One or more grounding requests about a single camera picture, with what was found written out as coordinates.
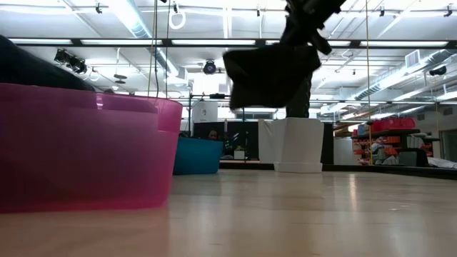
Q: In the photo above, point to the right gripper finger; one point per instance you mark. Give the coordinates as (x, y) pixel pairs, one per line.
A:
(294, 34)

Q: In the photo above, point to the dark grey baseball cap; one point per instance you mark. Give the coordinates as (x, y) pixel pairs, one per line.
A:
(267, 78)

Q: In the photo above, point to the blue denim baseball cap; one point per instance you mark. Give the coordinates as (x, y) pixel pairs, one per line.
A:
(28, 68)

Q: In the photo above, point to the white LED light strip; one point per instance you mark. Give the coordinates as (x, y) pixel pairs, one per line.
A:
(121, 42)
(403, 44)
(39, 41)
(339, 43)
(214, 42)

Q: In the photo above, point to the green columnar cactus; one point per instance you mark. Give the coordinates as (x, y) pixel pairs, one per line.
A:
(300, 107)

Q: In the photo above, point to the black ceiling spotlight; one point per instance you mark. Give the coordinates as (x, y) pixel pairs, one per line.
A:
(209, 68)
(438, 70)

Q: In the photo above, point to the white air vent grille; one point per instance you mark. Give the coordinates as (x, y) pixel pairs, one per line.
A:
(412, 59)

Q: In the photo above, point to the white plant pot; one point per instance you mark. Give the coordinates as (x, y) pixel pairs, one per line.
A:
(296, 142)

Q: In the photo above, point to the person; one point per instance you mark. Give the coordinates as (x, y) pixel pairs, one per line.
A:
(213, 135)

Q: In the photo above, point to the red storage bins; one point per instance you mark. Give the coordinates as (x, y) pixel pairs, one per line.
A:
(392, 125)

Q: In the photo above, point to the storage shelf with parts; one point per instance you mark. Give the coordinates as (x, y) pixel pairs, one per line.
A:
(385, 132)

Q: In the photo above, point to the teal plastic bin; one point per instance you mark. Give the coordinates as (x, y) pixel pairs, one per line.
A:
(198, 157)

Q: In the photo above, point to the black office chair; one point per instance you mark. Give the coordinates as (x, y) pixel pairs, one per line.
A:
(410, 158)

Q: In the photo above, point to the black ceiling track lights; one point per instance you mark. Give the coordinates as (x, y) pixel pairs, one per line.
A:
(76, 66)

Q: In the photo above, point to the pink translucent plastic bin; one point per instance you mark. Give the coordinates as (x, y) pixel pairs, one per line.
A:
(89, 160)

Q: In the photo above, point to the black background rig frame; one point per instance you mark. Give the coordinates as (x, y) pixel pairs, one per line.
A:
(218, 96)

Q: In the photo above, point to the silver ventilation duct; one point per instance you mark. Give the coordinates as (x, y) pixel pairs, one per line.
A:
(137, 26)
(378, 87)

